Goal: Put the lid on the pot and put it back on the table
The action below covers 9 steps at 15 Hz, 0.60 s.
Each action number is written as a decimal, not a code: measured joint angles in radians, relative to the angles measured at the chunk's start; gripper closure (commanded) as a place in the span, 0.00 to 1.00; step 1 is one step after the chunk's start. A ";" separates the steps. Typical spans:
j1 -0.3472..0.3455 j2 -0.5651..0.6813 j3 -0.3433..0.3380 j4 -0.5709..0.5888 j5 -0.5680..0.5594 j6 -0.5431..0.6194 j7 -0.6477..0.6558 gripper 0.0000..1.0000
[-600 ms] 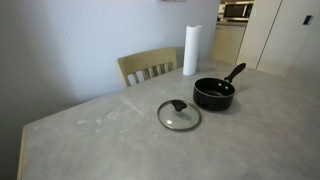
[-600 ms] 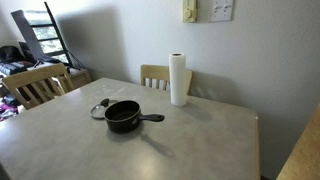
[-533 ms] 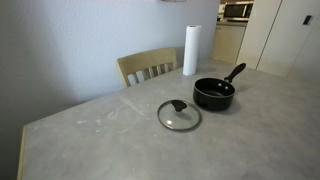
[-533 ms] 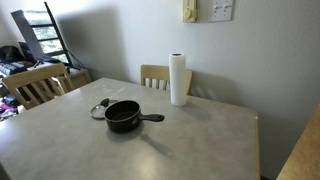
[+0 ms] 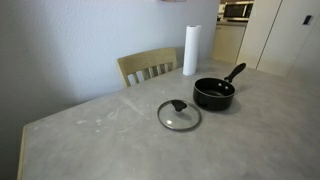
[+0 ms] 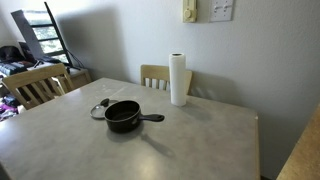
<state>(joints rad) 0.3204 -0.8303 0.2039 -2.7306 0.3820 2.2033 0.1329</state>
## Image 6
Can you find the glass lid with black knob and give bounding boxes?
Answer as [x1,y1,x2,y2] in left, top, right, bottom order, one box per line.
[89,97,119,120]

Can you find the light wooden slat-back chair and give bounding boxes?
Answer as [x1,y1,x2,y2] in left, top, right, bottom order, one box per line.
[139,64,194,97]
[1,62,75,111]

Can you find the white paper towel roll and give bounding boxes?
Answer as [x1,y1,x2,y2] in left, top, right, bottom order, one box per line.
[168,52,188,108]

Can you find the wooden side table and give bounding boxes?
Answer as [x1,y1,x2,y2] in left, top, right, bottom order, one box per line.
[56,66,93,90]

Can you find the grey leaning panel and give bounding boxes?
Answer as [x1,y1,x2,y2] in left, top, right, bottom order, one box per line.
[10,9,45,62]

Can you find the dark striped bundle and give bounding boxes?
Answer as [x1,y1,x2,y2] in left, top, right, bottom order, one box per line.
[0,60,35,77]

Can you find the black bag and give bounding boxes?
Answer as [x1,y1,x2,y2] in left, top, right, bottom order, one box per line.
[0,45,26,63]

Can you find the colourful cloth pile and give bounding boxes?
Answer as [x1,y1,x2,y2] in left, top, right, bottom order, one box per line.
[0,94,20,122]

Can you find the wooden counter top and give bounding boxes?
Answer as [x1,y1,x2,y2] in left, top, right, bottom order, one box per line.
[276,103,320,180]

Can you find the black saucepan with handle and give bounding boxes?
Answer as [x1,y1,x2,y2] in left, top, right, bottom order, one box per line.
[104,100,166,134]

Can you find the beige wall thermostat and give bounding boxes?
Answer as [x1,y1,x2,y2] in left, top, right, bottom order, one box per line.
[182,0,198,24]

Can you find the white light switch plate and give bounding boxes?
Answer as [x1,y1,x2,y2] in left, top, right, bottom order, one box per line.
[209,0,235,23]

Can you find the window with dark frame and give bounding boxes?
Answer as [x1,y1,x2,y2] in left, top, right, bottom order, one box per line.
[23,9,71,64]

